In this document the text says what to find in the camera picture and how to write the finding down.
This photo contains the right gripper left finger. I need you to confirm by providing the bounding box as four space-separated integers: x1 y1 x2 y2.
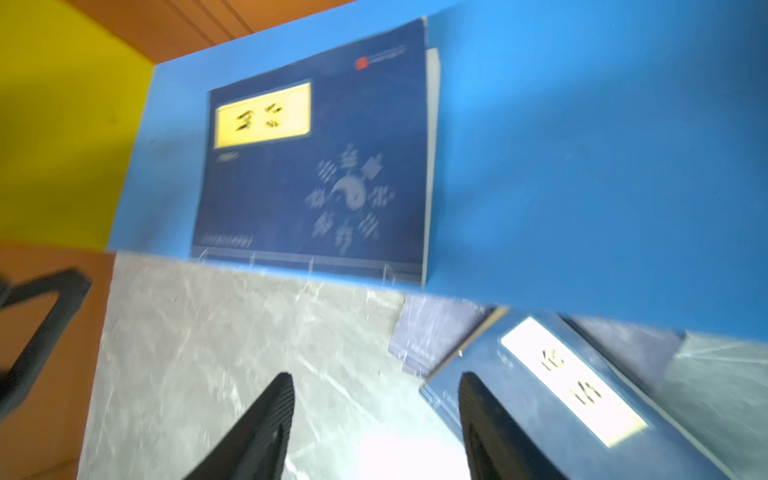
187 372 295 479

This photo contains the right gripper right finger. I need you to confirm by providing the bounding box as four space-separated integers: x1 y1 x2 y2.
459 372 564 480

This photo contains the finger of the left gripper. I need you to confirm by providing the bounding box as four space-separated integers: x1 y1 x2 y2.
1 268 92 420

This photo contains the navy book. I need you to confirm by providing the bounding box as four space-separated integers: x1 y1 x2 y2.
421 307 731 480

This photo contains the navy book lowest front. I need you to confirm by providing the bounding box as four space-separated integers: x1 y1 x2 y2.
190 18 438 285

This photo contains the yellow pink blue bookshelf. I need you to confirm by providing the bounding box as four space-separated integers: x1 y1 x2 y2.
1 1 767 341

